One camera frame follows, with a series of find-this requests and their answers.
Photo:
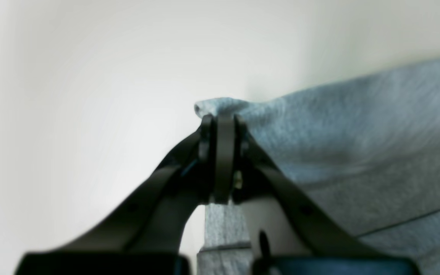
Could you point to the left gripper black left finger own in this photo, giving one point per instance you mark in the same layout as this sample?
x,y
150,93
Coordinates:
x,y
143,234

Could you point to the grey T-shirt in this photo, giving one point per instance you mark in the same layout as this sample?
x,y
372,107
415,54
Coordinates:
x,y
366,150

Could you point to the left gripper black right finger own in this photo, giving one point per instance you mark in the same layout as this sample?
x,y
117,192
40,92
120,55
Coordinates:
x,y
289,233

